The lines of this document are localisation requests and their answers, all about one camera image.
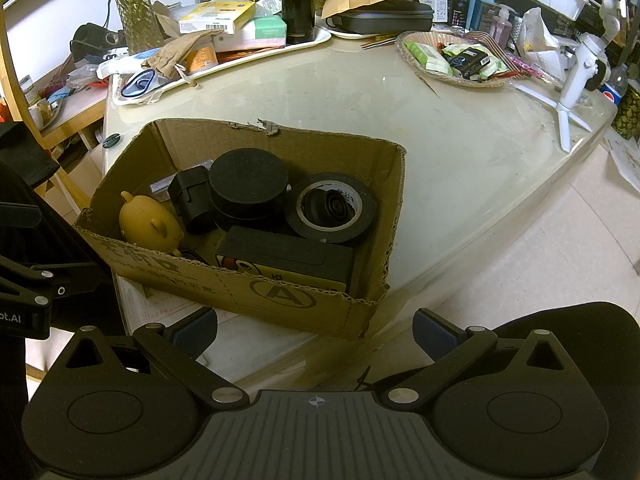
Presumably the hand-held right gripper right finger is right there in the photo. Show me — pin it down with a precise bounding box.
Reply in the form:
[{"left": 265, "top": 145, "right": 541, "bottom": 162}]
[{"left": 387, "top": 308, "right": 576, "bottom": 407}]

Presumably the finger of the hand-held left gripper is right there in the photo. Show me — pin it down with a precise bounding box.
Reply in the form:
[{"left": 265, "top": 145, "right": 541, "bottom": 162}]
[{"left": 0, "top": 254, "right": 109, "bottom": 307}]

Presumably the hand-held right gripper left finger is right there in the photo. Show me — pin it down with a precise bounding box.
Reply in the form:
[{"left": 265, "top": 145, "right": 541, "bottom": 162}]
[{"left": 50, "top": 306, "right": 249, "bottom": 409}]

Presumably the cardboard box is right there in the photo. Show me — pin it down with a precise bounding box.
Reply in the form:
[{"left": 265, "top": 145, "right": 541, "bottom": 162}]
[{"left": 73, "top": 118, "right": 407, "bottom": 341}]

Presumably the black rectangular box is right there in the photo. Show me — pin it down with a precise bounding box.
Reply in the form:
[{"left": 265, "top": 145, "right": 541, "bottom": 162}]
[{"left": 215, "top": 225, "right": 357, "bottom": 297}]

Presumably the yellow round dog toy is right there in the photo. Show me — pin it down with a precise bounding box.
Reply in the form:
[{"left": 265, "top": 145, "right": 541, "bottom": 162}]
[{"left": 118, "top": 190, "right": 185, "bottom": 257}]

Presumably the black power adapter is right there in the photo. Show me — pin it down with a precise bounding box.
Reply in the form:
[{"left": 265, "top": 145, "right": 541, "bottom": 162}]
[{"left": 167, "top": 164, "right": 217, "bottom": 235}]

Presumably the black tape roll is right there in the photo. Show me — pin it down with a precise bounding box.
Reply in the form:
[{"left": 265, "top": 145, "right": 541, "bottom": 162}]
[{"left": 285, "top": 172, "right": 380, "bottom": 247}]

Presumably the black ribbed round object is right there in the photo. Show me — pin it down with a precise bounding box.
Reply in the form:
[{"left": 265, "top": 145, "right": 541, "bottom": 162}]
[{"left": 304, "top": 189, "right": 357, "bottom": 226}]

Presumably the black cylinder box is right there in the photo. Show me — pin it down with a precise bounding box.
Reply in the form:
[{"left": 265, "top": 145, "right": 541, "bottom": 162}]
[{"left": 208, "top": 148, "right": 291, "bottom": 234}]

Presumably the white paper sheet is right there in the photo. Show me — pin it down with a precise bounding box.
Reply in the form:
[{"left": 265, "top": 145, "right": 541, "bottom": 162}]
[{"left": 129, "top": 280, "right": 242, "bottom": 332}]

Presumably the person's dark clothing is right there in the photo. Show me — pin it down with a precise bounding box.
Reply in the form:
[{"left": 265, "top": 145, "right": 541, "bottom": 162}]
[{"left": 0, "top": 122, "right": 128, "bottom": 411}]

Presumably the wooden side table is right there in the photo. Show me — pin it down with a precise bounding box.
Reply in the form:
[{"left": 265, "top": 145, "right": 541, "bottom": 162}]
[{"left": 15, "top": 55, "right": 109, "bottom": 162}]

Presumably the white blue package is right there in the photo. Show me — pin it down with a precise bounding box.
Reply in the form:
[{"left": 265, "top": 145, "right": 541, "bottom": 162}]
[{"left": 97, "top": 49, "right": 162, "bottom": 79}]

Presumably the black pouch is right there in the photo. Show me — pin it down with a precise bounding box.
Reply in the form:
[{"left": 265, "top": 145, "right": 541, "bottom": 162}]
[{"left": 69, "top": 23, "right": 124, "bottom": 61}]

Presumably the glass dish of snacks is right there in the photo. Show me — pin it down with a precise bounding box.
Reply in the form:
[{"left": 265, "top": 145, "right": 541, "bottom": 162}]
[{"left": 396, "top": 30, "right": 517, "bottom": 89}]

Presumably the orange packet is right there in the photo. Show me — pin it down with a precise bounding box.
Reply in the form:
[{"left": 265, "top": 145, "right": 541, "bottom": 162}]
[{"left": 184, "top": 44, "right": 219, "bottom": 72}]

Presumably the red packet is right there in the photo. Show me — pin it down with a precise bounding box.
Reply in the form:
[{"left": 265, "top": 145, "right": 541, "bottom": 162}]
[{"left": 215, "top": 47, "right": 287, "bottom": 59}]

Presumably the white tray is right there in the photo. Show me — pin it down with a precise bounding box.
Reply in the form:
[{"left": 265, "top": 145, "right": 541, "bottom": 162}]
[{"left": 97, "top": 24, "right": 332, "bottom": 107}]

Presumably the glass vase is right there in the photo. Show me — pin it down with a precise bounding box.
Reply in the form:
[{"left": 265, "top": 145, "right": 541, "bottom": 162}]
[{"left": 99, "top": 0, "right": 166, "bottom": 54}]

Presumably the white gimbal tripod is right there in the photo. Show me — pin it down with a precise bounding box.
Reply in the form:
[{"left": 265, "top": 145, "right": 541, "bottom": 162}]
[{"left": 514, "top": 0, "right": 629, "bottom": 154}]

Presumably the soda bottle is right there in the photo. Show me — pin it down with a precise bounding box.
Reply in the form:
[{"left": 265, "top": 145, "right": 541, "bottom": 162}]
[{"left": 597, "top": 62, "right": 629, "bottom": 106}]

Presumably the green white tissue box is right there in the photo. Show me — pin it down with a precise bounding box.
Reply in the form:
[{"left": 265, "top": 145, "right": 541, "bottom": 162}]
[{"left": 227, "top": 15, "right": 289, "bottom": 49}]

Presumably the white plastic bag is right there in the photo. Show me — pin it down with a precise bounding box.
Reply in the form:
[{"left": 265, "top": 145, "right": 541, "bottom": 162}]
[{"left": 514, "top": 7, "right": 576, "bottom": 79}]

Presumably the black zip case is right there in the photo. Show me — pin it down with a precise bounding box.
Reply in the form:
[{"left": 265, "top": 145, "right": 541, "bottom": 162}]
[{"left": 324, "top": 2, "right": 435, "bottom": 36}]

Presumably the white medicine box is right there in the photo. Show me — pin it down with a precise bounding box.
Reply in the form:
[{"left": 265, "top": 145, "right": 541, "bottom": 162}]
[{"left": 178, "top": 0, "right": 256, "bottom": 35}]

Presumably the pink bottle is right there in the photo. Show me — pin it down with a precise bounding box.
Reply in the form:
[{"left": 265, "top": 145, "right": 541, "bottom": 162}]
[{"left": 487, "top": 4, "right": 516, "bottom": 41}]

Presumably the blue box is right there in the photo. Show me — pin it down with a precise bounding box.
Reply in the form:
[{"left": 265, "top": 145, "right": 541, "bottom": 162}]
[{"left": 467, "top": 0, "right": 501, "bottom": 31}]

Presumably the black thermos bottle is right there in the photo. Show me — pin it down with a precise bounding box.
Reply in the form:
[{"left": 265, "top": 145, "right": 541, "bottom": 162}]
[{"left": 280, "top": 0, "right": 316, "bottom": 45}]

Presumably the tan drawstring bag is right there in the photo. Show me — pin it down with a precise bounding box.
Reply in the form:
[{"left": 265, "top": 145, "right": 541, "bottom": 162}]
[{"left": 141, "top": 29, "right": 224, "bottom": 81}]

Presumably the striped ribbon cable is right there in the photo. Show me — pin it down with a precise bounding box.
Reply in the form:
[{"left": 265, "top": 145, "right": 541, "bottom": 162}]
[{"left": 362, "top": 34, "right": 402, "bottom": 51}]

